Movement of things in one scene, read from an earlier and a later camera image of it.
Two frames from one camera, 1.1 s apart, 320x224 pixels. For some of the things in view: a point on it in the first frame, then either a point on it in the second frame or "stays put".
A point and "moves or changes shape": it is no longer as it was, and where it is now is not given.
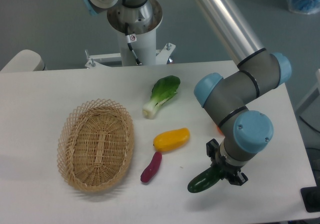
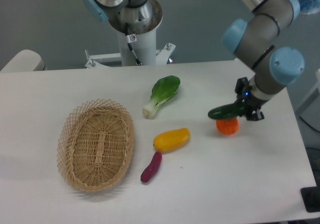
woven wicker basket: [95, 144] stays put
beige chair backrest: [25, 61] stays put
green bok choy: [164, 89] stays put
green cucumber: [204, 180] moves or changes shape
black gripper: [226, 169] -> [252, 104]
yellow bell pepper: [170, 139] stays put
